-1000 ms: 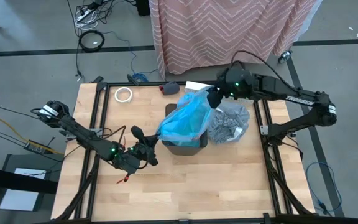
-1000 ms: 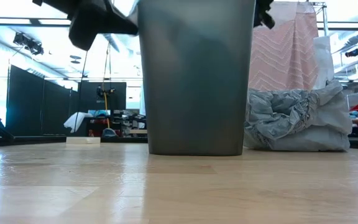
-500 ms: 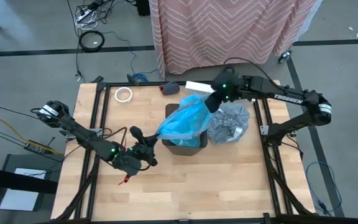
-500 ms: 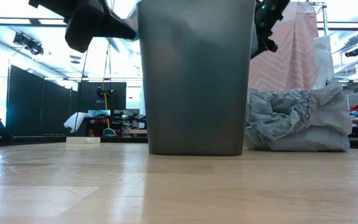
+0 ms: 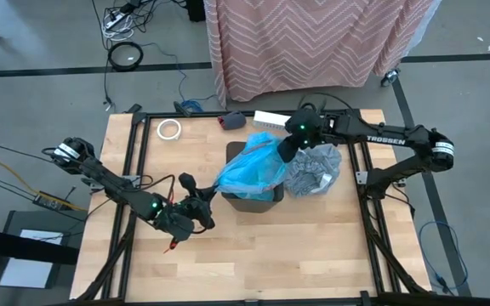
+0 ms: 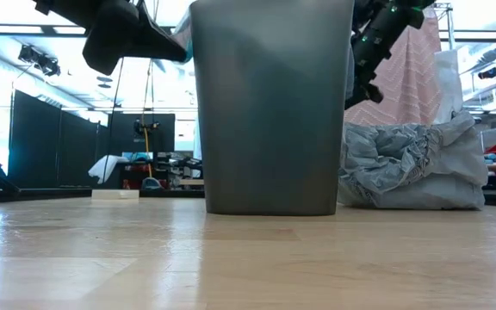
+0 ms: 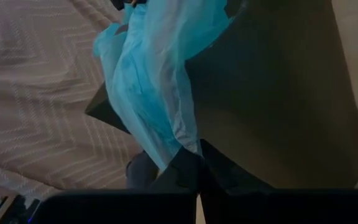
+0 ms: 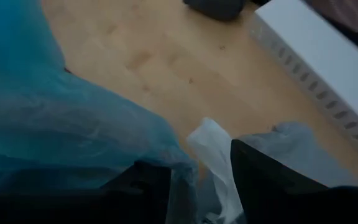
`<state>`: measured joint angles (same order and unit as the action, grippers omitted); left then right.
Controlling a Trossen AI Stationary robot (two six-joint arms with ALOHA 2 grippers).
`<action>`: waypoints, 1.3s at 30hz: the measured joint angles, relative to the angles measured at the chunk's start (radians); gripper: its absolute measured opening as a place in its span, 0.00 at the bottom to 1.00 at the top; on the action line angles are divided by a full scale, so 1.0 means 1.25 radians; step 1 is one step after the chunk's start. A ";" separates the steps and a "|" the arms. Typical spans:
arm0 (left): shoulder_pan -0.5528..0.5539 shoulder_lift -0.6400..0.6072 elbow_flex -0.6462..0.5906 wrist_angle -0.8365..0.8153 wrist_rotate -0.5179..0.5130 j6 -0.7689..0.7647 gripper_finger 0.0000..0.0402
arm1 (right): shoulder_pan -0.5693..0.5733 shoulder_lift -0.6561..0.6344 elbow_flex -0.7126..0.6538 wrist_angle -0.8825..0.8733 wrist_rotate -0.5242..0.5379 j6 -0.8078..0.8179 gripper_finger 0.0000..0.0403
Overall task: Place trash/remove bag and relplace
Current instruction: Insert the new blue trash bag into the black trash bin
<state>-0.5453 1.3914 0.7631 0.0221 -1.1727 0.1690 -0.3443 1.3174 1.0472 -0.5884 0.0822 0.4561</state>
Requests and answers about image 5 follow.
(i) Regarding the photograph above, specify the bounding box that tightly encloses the small black red object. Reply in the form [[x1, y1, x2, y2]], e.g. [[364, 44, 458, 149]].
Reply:
[[217, 110, 248, 131]]

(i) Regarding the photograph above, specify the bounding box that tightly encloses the yellow cable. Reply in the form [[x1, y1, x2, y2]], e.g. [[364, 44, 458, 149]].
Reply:
[[0, 155, 88, 213]]

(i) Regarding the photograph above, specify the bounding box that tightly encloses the white coiled cable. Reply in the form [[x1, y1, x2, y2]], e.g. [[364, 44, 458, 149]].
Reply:
[[102, 23, 135, 42]]

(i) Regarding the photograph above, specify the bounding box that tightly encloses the pink chevron cloth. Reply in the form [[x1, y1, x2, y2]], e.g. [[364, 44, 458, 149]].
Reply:
[[203, 0, 442, 110]]

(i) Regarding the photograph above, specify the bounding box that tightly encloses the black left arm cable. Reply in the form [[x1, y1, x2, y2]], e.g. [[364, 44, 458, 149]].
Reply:
[[140, 173, 177, 201]]

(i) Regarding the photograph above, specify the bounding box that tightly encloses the long black floor cable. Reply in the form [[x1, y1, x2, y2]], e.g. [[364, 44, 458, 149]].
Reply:
[[90, 0, 117, 112]]

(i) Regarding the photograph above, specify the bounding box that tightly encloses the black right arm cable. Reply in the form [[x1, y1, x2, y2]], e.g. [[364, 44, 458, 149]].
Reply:
[[298, 92, 356, 115]]

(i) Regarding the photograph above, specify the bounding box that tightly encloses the small dark trash bin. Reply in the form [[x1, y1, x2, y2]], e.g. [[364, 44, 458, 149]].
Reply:
[[220, 141, 286, 213]]

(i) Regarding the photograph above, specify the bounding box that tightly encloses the white power strip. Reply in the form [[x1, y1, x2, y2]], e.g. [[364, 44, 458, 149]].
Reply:
[[104, 12, 127, 30]]

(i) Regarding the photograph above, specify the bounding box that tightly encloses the blue plastic trash bag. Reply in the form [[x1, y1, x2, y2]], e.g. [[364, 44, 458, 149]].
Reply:
[[214, 131, 289, 202]]

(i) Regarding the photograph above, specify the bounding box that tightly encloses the black electronics box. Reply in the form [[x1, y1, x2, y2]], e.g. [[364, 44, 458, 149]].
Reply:
[[31, 190, 66, 212]]

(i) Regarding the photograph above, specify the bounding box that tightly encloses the silver caster wheel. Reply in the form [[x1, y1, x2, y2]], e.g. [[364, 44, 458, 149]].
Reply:
[[380, 67, 401, 88]]

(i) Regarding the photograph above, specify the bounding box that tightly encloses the black round ring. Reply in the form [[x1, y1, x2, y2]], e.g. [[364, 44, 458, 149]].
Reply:
[[107, 41, 145, 72]]

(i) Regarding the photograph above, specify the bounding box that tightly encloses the black horizontal bar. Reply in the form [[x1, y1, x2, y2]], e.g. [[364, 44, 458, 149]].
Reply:
[[0, 224, 80, 269]]

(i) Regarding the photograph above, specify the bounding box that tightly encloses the black aluminium table frame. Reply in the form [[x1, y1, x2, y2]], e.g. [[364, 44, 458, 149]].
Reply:
[[72, 108, 436, 306]]

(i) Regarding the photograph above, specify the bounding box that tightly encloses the white slotted cable duct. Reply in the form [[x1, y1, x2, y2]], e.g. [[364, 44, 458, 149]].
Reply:
[[253, 110, 292, 131]]

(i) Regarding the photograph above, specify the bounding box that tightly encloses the blue looped floor cable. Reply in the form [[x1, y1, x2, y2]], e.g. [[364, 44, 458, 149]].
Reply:
[[418, 220, 470, 294]]

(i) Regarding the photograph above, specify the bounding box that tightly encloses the white tape roll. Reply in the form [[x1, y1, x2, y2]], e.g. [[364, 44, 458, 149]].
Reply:
[[157, 118, 183, 141]]

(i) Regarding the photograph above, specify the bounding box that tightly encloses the thin blue coiled cable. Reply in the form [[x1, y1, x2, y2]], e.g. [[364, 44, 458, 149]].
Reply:
[[140, 41, 220, 114]]

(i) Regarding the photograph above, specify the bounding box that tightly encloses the white paper sheet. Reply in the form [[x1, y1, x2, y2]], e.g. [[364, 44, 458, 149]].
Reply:
[[0, 229, 64, 290]]

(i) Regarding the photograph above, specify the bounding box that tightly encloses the grey plastic trash bag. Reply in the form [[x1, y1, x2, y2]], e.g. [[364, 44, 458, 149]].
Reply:
[[284, 143, 343, 199]]

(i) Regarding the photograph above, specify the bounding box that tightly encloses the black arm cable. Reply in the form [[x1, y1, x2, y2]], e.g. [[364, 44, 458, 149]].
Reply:
[[140, 173, 177, 201], [298, 92, 356, 115]]

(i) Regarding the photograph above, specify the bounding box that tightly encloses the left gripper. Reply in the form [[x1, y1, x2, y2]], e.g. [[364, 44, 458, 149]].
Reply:
[[176, 172, 221, 231]]

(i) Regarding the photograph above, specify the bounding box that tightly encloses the black floor box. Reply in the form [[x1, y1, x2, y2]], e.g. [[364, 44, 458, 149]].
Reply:
[[185, 0, 207, 23]]

